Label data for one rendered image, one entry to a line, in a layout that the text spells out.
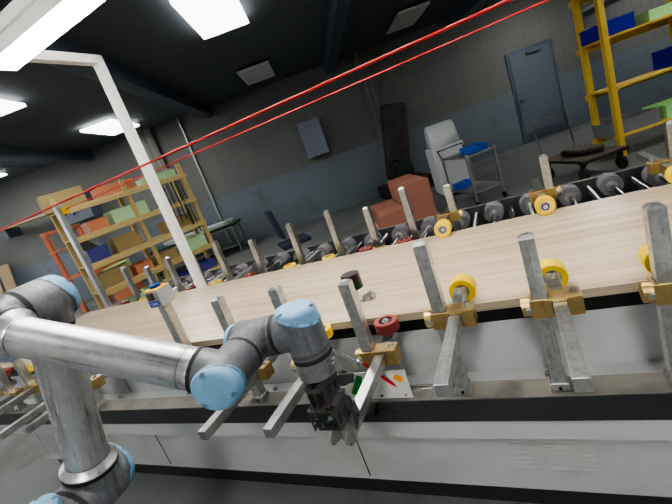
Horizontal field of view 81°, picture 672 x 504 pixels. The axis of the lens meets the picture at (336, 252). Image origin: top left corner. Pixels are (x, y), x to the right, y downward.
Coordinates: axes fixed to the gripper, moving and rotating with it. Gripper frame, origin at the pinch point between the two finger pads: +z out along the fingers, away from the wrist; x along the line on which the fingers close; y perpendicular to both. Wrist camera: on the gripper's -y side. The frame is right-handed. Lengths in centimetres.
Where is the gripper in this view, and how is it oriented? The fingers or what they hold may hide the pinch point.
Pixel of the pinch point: (351, 438)
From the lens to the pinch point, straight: 104.3
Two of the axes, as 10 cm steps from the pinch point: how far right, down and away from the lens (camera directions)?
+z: 3.2, 9.2, 2.3
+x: 8.7, -1.9, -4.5
